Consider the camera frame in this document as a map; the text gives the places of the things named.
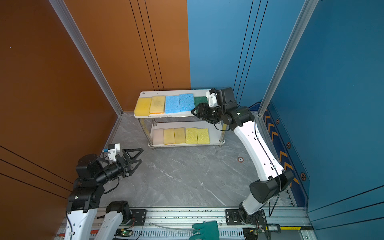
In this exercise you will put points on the yellow foam sponge front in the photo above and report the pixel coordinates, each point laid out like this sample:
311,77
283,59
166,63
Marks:
169,136

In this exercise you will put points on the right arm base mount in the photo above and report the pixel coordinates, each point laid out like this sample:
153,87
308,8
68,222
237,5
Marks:
236,217

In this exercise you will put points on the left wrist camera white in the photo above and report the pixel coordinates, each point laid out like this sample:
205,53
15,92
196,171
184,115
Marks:
110,153

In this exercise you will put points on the green rubber glove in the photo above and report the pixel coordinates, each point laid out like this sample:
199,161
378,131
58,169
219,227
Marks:
205,231

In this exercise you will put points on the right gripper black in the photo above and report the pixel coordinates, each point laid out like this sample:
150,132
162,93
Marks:
202,112

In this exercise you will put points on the pale pink foam sponge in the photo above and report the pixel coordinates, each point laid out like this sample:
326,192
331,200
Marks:
158,136

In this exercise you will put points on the small circuit board right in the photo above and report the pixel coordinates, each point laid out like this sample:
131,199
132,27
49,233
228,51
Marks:
252,233

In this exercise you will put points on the blue sponge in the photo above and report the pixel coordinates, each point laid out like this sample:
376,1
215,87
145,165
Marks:
186,102
172,104

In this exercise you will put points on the yellow foam sponge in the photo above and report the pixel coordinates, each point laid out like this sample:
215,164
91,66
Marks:
169,136
158,105
180,136

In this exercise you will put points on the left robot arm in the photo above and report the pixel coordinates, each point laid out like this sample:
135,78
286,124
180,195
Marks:
84,200

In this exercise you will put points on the small circuit board left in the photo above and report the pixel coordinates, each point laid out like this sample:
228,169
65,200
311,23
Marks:
123,233

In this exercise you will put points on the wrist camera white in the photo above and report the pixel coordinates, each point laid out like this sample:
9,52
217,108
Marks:
212,98
110,153

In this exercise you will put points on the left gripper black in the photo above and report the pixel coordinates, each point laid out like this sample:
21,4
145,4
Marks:
124,165

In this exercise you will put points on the green scouring sponge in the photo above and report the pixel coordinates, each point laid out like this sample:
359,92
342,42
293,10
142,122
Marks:
199,100

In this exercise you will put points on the yellow-green sponge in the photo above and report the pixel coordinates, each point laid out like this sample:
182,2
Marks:
203,136
191,136

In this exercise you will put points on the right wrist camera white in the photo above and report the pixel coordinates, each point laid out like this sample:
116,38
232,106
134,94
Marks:
212,98

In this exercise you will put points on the thick yellow sponge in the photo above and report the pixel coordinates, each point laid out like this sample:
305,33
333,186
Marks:
142,108

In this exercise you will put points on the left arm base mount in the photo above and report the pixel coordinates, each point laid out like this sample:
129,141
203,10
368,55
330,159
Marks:
138,217

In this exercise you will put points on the small circuit board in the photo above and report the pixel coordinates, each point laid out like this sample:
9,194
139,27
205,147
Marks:
123,233
252,233

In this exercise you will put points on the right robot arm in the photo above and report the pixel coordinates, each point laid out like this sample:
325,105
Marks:
222,107

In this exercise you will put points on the white two-tier shelf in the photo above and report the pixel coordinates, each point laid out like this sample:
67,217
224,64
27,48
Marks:
179,120

